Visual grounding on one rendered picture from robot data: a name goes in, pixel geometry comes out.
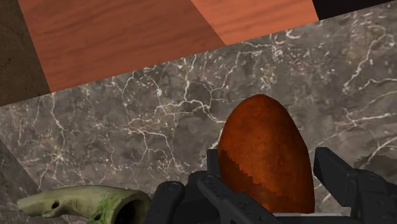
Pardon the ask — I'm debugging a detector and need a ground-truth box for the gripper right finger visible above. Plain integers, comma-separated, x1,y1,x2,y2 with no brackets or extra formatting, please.
313,146,397,224

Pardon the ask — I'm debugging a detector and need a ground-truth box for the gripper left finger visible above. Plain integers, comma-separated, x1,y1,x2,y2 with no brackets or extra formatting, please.
143,148,281,224

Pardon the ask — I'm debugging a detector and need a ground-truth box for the brown egg-shaped object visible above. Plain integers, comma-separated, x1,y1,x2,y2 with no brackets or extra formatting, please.
218,94,316,214

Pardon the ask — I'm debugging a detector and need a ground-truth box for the pale green hollow bone figure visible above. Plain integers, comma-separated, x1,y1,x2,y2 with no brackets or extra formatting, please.
17,185,152,224

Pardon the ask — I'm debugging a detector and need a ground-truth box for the orange wooden cabinet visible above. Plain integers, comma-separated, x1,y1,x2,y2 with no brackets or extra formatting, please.
17,0,319,93

